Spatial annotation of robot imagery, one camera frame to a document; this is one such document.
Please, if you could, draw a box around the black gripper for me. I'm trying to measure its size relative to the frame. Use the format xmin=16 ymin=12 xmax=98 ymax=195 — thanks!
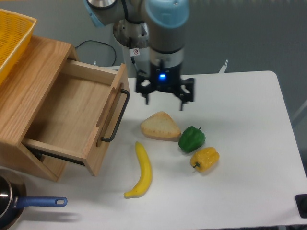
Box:
xmin=135 ymin=62 xmax=195 ymax=111

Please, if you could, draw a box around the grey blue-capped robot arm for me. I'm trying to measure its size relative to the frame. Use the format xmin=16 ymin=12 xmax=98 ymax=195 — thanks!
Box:
xmin=83 ymin=0 xmax=195 ymax=105

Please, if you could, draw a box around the wooden drawer cabinet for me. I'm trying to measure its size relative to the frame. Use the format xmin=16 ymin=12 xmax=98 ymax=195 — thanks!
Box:
xmin=0 ymin=36 xmax=78 ymax=182

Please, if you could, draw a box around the toy bread slice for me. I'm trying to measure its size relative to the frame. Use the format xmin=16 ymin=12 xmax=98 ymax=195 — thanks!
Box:
xmin=140 ymin=111 xmax=181 ymax=142

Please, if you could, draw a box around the green toy bell pepper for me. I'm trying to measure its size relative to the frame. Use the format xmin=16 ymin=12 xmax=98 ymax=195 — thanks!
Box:
xmin=178 ymin=126 xmax=206 ymax=153

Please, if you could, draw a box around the yellow toy bell pepper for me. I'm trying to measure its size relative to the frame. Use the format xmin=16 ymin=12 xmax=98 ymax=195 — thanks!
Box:
xmin=190 ymin=147 xmax=220 ymax=173

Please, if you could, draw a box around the yellow toy banana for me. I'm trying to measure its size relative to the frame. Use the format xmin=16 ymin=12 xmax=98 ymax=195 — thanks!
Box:
xmin=124 ymin=142 xmax=153 ymax=199

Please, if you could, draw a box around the yellow plastic basket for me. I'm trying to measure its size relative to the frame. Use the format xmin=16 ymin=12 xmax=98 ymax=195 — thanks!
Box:
xmin=0 ymin=9 xmax=37 ymax=83

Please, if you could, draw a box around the black table-edge clamp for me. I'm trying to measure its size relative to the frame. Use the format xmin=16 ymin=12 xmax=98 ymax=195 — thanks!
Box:
xmin=295 ymin=194 xmax=307 ymax=219

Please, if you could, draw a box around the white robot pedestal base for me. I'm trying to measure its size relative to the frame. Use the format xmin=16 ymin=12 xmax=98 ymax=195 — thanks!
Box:
xmin=93 ymin=20 xmax=230 ymax=79

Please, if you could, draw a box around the black floor cable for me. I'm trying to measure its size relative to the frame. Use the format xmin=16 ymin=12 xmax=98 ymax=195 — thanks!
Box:
xmin=74 ymin=40 xmax=117 ymax=67

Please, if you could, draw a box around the blue-handled dark pan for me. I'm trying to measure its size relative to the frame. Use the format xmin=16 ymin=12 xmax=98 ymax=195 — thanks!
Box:
xmin=0 ymin=176 xmax=68 ymax=229

